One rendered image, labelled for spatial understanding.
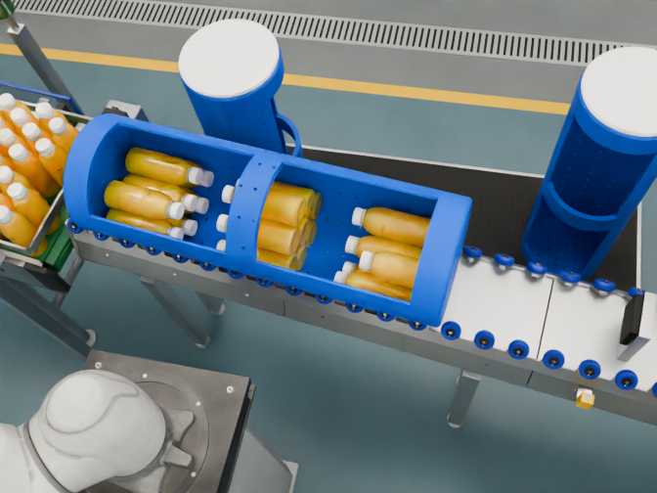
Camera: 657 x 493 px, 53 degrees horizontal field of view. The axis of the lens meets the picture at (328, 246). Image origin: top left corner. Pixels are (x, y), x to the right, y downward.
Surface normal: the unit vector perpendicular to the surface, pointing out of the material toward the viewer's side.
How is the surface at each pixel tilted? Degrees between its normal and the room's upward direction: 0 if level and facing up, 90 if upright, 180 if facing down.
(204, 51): 0
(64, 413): 12
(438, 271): 35
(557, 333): 0
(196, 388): 5
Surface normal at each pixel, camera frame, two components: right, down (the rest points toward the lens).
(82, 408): -0.05, -0.57
